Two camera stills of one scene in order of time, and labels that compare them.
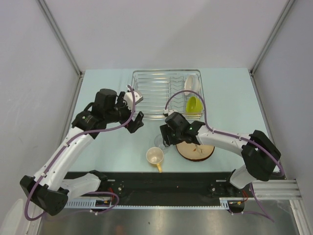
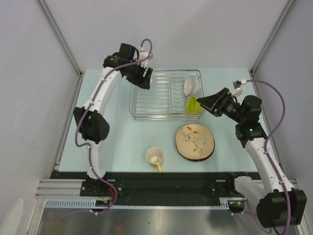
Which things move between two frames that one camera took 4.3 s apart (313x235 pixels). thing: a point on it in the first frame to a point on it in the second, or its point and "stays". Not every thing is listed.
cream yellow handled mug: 155,155 stays
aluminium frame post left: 52,21 stays
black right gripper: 165,130 to 210,101
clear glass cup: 159,142 to 153,82
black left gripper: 132,126 to 143,82
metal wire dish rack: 176,90 stays
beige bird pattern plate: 194,152 stays
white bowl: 191,83 stays
